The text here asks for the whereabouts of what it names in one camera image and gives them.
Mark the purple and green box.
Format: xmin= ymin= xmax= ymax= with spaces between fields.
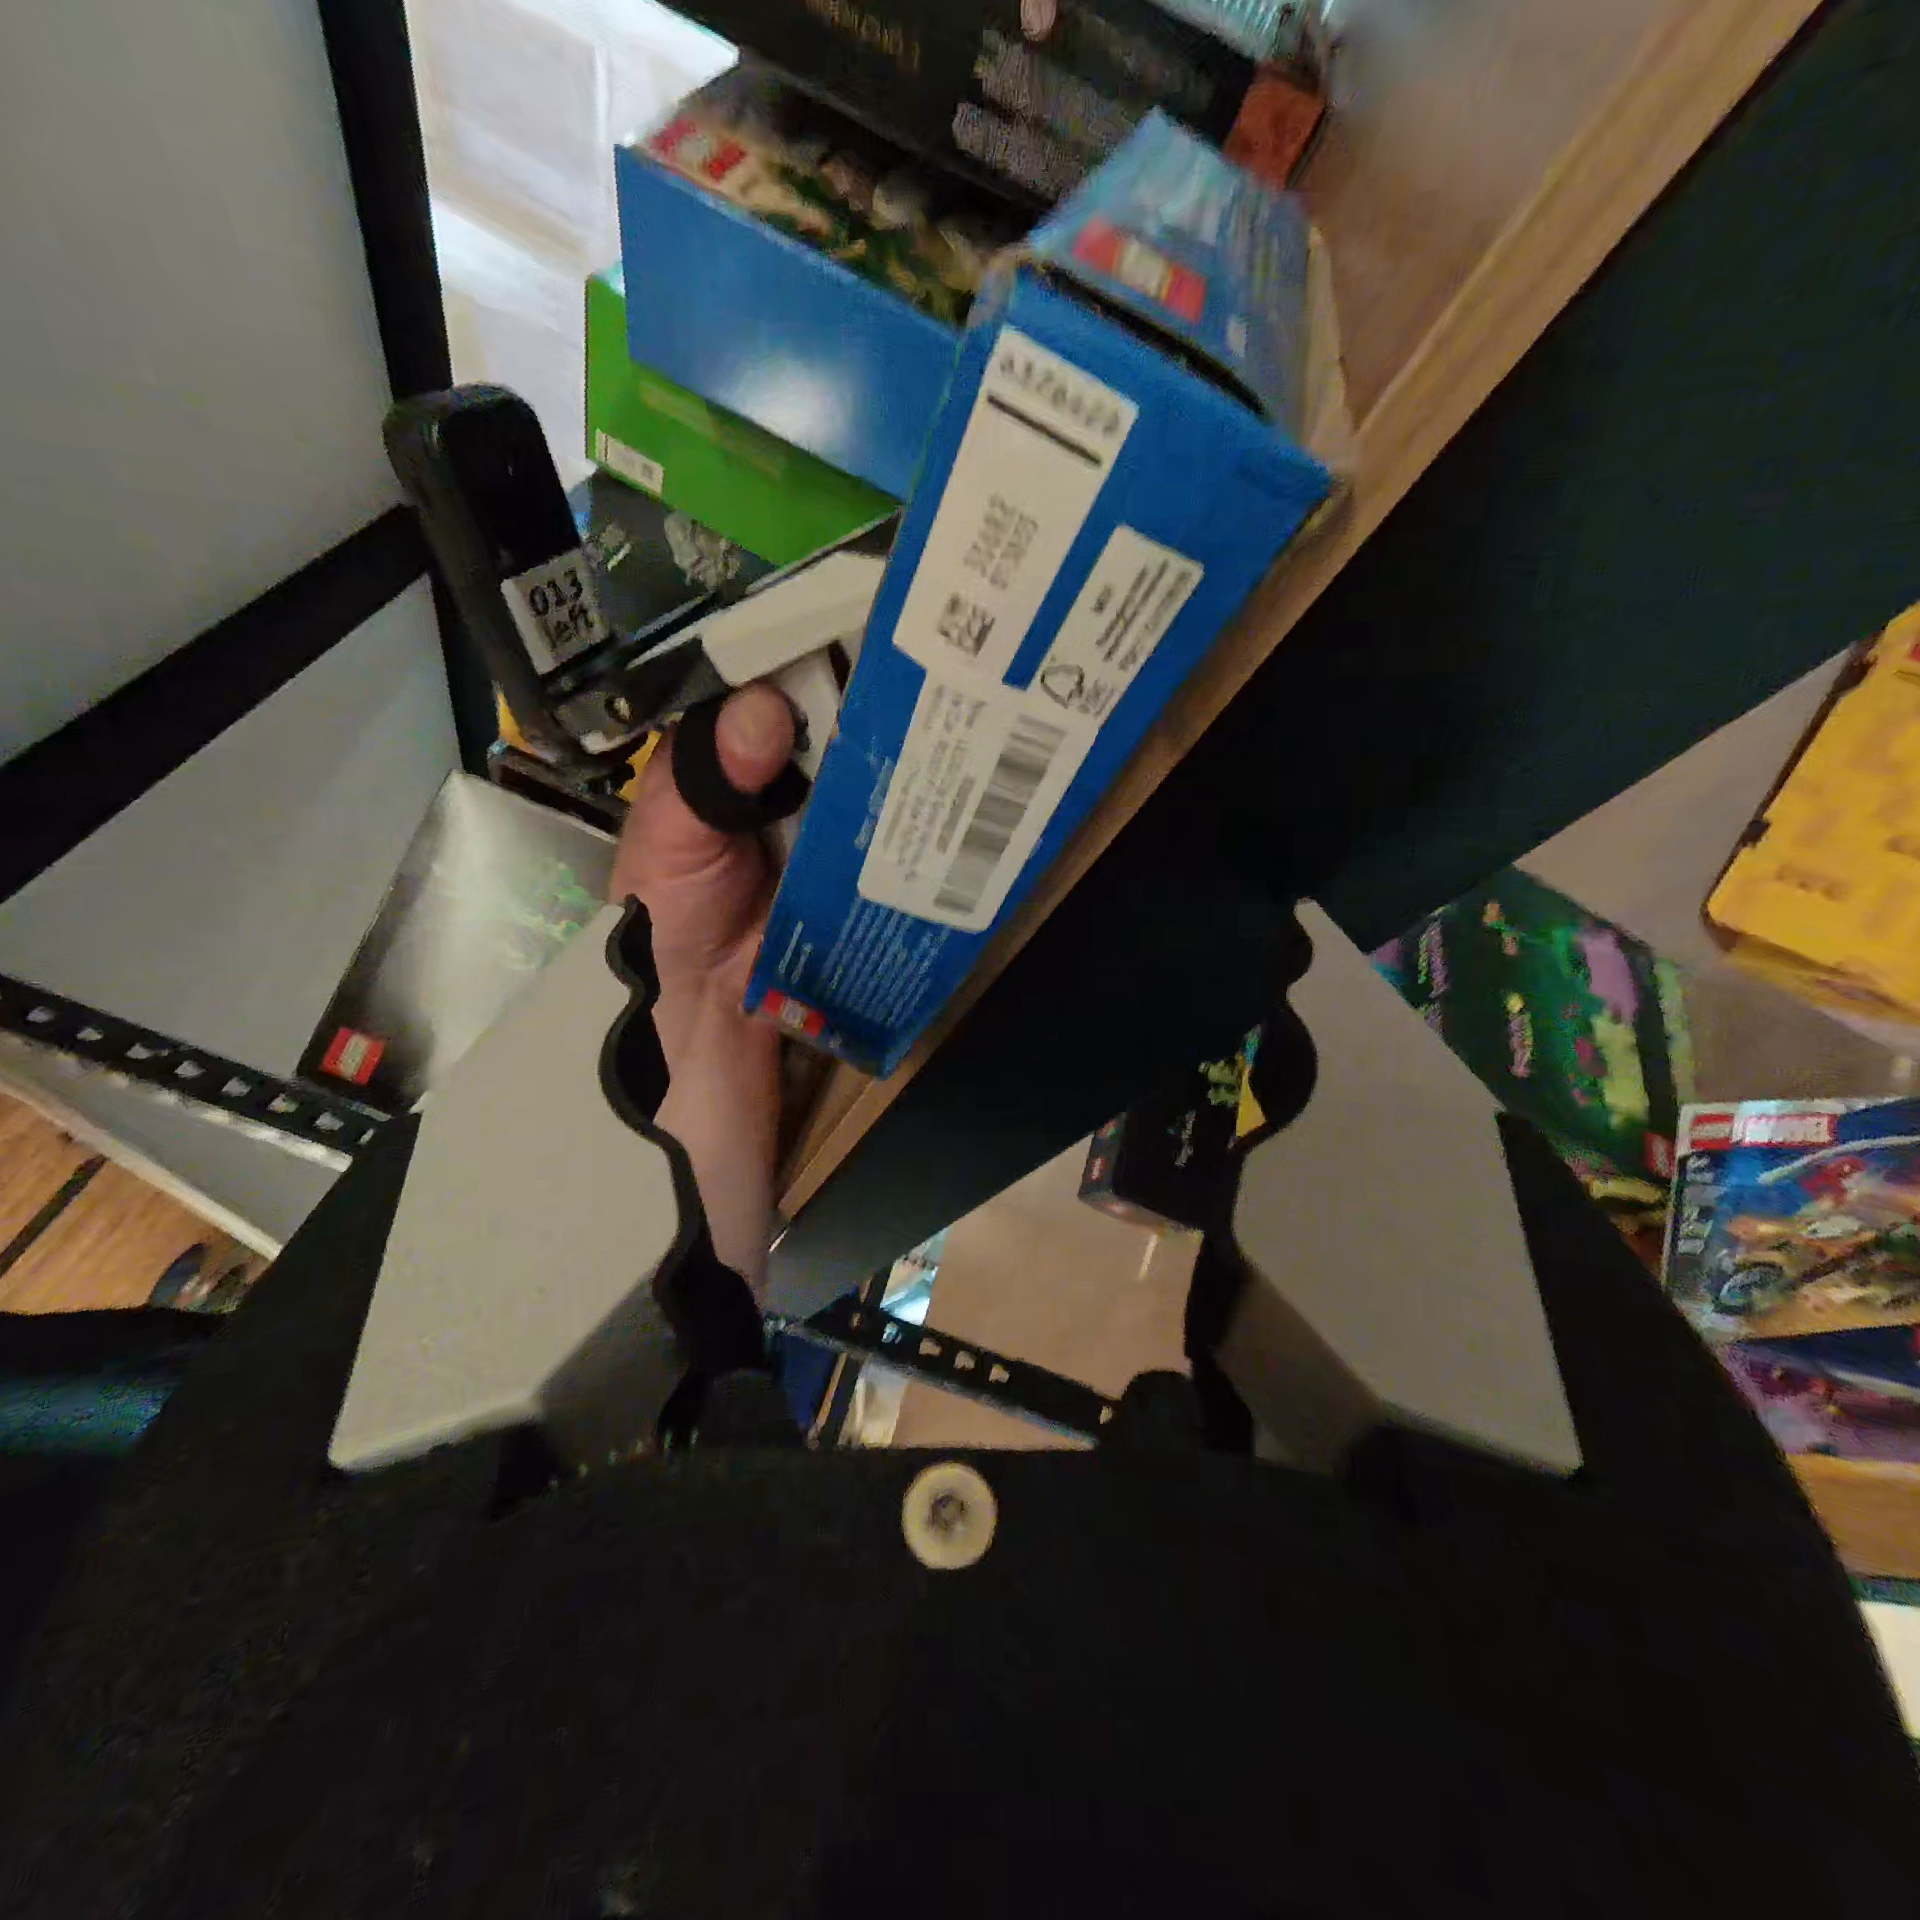
xmin=1368 ymin=864 xmax=1700 ymax=1203

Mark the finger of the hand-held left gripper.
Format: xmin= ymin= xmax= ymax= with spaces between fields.
xmin=622 ymin=517 xmax=904 ymax=710

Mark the perforated black metal rail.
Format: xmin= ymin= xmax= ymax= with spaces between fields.
xmin=0 ymin=976 xmax=395 ymax=1160
xmin=777 ymin=1302 xmax=1130 ymax=1445

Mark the blue toy brick set box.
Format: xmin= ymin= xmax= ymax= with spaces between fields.
xmin=744 ymin=107 xmax=1340 ymax=1081

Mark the blue box with plant picture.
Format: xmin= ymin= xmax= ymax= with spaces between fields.
xmin=612 ymin=63 xmax=1058 ymax=504

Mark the green toy brick set box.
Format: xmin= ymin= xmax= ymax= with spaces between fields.
xmin=580 ymin=267 xmax=905 ymax=572

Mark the black box with green picture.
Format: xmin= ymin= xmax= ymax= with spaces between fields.
xmin=298 ymin=771 xmax=633 ymax=1120

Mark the wooden shelf with green edge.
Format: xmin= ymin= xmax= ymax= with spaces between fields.
xmin=768 ymin=0 xmax=1920 ymax=1326

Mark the small black and yellow box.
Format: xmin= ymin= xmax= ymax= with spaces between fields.
xmin=1078 ymin=1030 xmax=1280 ymax=1238

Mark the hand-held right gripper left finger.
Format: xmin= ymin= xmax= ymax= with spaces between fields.
xmin=328 ymin=895 xmax=770 ymax=1475

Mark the yellow toy brick set box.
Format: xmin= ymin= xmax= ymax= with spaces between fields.
xmin=1704 ymin=598 xmax=1920 ymax=1030

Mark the blue box with vehicle picture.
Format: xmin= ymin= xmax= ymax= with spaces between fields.
xmin=1657 ymin=1096 xmax=1920 ymax=1343

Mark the person's left hand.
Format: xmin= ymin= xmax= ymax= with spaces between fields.
xmin=608 ymin=680 xmax=825 ymax=1052

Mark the purple toy brick set box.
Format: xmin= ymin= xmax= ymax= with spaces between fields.
xmin=1716 ymin=1328 xmax=1920 ymax=1469

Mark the black metal rack frame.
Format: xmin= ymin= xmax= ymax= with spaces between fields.
xmin=0 ymin=0 xmax=505 ymax=902

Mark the person's left forearm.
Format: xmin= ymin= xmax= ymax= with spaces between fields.
xmin=654 ymin=989 xmax=791 ymax=1295

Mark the black toy brick set box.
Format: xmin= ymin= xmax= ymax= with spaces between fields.
xmin=668 ymin=0 xmax=1336 ymax=214

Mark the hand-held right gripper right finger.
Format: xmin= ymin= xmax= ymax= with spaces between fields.
xmin=1182 ymin=900 xmax=1587 ymax=1479

